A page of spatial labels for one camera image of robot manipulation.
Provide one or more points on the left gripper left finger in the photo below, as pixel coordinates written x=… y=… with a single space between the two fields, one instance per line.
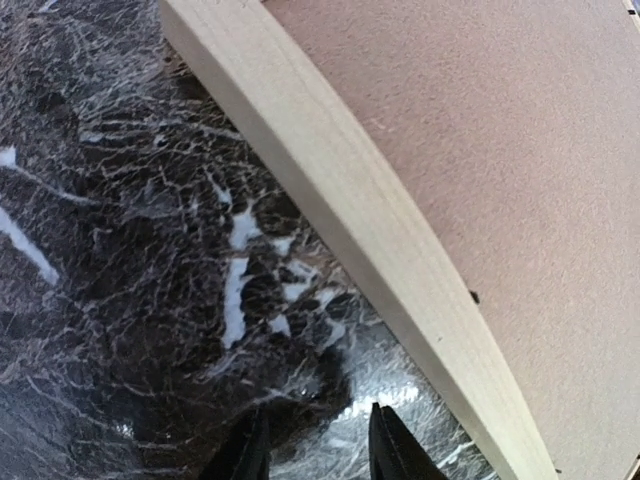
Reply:
x=245 y=454

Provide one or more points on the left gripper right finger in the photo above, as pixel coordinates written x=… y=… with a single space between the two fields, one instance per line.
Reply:
x=394 y=453

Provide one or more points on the wooden picture frame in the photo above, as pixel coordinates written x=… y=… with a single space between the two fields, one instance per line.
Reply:
x=474 y=166

